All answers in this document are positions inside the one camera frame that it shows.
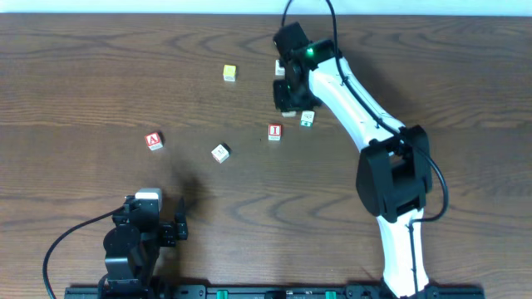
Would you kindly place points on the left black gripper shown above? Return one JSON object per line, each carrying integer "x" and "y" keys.
{"x": 169, "y": 232}

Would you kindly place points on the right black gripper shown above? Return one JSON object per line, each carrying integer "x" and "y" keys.
{"x": 283, "y": 97}

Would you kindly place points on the white green-sided block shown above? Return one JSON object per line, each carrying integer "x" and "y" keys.
{"x": 307, "y": 118}

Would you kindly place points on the red letter I block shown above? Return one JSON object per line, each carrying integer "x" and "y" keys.
{"x": 274, "y": 132}

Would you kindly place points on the red letter A block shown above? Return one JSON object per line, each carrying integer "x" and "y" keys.
{"x": 154, "y": 141}

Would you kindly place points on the blue number 2 block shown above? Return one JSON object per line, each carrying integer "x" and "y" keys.
{"x": 289, "y": 114}

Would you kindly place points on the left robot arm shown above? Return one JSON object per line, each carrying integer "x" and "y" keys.
{"x": 133, "y": 247}

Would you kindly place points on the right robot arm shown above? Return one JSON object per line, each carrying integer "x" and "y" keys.
{"x": 393, "y": 178}

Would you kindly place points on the white block top centre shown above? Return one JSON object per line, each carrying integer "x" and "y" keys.
{"x": 279, "y": 69}

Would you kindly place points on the yellow wooden block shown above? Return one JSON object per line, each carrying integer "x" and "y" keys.
{"x": 230, "y": 72}

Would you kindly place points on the plain wooden block tilted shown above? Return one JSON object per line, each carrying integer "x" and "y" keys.
{"x": 220, "y": 153}

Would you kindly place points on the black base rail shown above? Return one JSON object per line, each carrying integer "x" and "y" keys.
{"x": 202, "y": 292}

